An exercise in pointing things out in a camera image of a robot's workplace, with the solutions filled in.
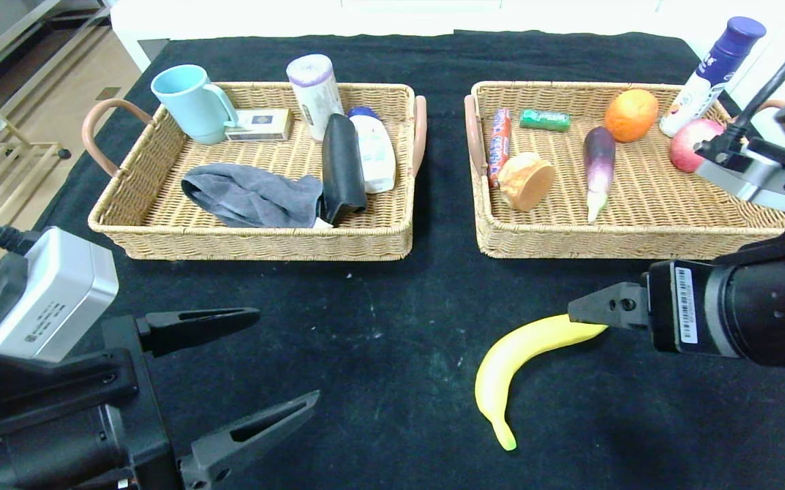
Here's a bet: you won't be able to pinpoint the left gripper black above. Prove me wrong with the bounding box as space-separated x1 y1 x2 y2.
0 307 321 490

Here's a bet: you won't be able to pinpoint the purple eggplant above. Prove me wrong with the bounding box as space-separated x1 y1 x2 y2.
583 126 617 224

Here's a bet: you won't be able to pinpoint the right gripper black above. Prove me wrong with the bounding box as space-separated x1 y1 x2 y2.
567 259 785 369

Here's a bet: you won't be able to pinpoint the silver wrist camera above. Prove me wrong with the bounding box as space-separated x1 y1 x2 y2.
694 135 785 213
0 226 121 363

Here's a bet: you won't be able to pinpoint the orange fruit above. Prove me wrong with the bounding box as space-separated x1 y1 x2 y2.
604 89 659 144

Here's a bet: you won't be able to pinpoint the black tablecloth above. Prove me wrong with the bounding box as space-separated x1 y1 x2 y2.
0 31 785 490

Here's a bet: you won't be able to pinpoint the orange-red candy tube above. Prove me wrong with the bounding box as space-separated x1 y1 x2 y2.
488 108 512 189

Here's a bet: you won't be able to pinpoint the small white card box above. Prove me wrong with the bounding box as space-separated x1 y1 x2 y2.
225 109 293 143

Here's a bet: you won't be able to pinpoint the woven wicker basket brown handles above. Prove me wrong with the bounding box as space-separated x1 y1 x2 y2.
81 82 428 263
464 82 785 261

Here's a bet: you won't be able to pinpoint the white lotion bottle blue cap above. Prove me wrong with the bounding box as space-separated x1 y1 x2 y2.
348 108 397 195

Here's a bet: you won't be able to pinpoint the light wooden wheeled rack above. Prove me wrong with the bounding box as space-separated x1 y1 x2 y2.
0 119 73 266

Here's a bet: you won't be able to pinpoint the white bottle purple cap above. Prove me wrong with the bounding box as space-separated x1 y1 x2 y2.
659 17 767 138

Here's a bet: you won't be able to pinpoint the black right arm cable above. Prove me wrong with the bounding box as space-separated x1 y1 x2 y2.
724 30 785 152

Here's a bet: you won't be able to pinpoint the grey cloth with white tag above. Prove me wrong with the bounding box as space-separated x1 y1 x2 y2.
180 163 334 229

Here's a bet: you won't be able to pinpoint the toy burger bun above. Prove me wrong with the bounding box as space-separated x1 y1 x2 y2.
498 152 557 212

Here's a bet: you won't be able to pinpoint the yellow banana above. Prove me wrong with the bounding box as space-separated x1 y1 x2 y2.
475 314 609 452

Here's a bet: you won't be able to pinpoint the green candy pack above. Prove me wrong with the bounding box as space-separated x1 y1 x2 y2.
519 110 572 133

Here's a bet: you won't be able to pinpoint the red apple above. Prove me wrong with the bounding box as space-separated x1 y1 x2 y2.
669 119 726 174

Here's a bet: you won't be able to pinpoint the purple-topped beige roll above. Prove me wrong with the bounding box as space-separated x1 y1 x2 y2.
287 54 345 142

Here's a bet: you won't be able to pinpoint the light blue plastic mug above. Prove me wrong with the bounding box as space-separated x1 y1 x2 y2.
150 65 238 146

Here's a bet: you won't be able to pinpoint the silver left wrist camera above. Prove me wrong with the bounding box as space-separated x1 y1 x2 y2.
0 226 121 363

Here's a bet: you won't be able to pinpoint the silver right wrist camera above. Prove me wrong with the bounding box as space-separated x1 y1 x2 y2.
694 135 785 213

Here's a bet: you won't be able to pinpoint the black glasses case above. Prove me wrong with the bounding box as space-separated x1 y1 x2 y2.
322 114 368 228

